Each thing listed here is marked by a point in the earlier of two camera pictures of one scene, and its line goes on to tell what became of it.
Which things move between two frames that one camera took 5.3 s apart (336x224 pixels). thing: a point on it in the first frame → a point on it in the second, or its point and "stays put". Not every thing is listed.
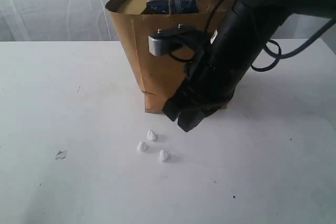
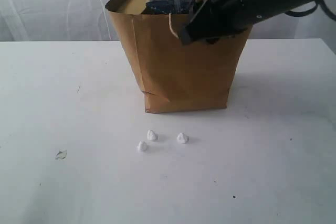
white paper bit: [142, 146] stays put
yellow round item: [135, 4] stays put
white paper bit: [163, 156] → [182, 138]
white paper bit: [151, 136] stays put
